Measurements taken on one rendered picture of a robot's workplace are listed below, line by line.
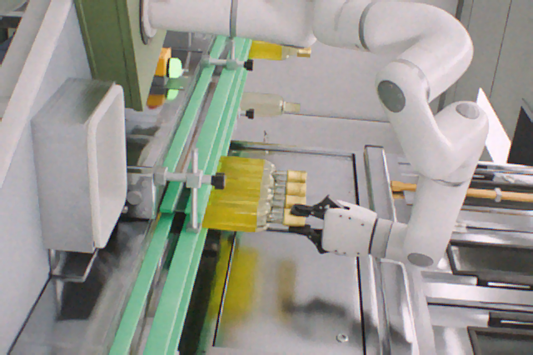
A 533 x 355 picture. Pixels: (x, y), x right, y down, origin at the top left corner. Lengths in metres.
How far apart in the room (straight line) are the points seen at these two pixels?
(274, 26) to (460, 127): 0.38
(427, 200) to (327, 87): 6.39
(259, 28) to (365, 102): 6.43
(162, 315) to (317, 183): 0.88
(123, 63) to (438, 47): 0.54
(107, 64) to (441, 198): 0.62
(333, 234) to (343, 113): 6.32
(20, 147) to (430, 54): 0.60
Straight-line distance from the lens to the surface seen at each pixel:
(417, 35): 1.12
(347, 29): 1.14
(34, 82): 1.07
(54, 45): 1.12
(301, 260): 1.53
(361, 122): 7.74
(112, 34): 1.22
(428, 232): 1.23
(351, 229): 1.38
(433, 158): 1.07
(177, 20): 1.27
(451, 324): 1.50
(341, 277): 1.49
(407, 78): 1.03
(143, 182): 1.25
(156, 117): 1.46
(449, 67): 1.08
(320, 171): 1.95
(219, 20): 1.26
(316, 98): 7.62
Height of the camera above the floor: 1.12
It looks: 2 degrees down
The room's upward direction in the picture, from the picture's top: 95 degrees clockwise
